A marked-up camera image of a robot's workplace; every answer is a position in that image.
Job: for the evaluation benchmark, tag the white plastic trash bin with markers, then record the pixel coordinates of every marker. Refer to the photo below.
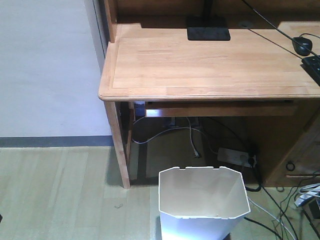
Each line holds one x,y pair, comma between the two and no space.
200,203

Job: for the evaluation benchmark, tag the wooden desk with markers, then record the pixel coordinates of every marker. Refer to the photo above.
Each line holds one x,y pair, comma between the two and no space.
256,75

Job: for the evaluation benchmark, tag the white power strip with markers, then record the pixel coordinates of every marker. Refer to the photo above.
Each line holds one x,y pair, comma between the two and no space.
236,157

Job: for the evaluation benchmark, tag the black monitor stand base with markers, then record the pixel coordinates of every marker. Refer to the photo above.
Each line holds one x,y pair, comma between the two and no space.
207,27

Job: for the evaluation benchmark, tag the black keyboard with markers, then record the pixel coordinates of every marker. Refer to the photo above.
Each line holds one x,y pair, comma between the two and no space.
311,65

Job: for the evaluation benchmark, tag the black computer mouse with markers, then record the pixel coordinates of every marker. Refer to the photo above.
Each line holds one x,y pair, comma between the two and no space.
302,45

